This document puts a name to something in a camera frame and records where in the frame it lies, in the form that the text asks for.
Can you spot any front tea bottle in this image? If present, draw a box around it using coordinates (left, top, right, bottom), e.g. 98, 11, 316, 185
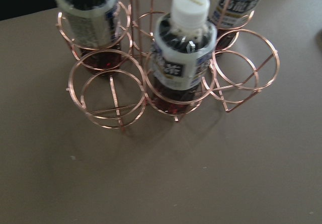
151, 0, 217, 115

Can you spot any tea bottle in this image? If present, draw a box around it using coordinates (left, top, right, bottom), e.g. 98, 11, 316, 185
55, 0, 121, 73
151, 0, 217, 115
208, 0, 261, 52

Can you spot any left tea bottle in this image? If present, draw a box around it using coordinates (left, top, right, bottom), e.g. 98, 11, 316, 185
55, 0, 121, 73

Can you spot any right tea bottle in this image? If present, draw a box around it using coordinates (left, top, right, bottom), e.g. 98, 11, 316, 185
208, 0, 261, 52

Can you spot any copper wire bottle rack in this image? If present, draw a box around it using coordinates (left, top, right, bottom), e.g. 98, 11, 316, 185
56, 0, 272, 128

